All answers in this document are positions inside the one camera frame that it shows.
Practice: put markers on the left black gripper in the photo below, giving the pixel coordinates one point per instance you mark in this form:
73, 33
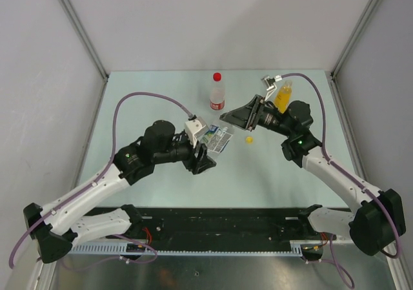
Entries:
202, 162

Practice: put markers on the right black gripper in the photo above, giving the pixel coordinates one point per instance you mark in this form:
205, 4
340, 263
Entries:
244, 117

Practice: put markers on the yellow bottle cap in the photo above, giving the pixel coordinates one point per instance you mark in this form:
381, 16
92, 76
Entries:
249, 139

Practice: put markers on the white cap clear bottle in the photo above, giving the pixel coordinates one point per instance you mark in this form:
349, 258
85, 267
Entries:
217, 137

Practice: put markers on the yellow honey pomelo bottle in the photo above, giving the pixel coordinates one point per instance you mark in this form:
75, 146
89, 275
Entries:
282, 99

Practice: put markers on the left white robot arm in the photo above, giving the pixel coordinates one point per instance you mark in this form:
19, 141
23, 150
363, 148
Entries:
60, 226

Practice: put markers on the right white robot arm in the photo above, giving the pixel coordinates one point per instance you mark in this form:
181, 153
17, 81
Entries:
375, 218

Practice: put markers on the red cap water bottle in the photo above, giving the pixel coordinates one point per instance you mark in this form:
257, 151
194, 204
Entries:
217, 95

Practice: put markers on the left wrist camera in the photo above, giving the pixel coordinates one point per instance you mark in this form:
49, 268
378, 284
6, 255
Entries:
195, 127

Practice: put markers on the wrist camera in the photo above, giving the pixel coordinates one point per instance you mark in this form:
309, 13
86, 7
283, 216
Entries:
195, 127
270, 84

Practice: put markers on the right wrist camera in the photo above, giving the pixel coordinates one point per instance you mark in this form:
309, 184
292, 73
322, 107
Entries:
270, 84

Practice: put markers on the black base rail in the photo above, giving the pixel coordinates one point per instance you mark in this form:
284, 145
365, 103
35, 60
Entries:
203, 229

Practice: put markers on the grey slotted cable duct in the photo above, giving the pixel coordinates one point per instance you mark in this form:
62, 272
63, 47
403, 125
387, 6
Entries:
129, 249

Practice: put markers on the left aluminium frame post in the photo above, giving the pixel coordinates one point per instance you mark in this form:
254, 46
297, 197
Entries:
83, 36

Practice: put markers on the aluminium frame post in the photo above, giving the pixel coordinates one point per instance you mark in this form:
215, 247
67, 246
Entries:
83, 36
357, 32

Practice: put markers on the right aluminium frame post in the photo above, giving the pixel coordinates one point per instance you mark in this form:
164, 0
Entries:
357, 32

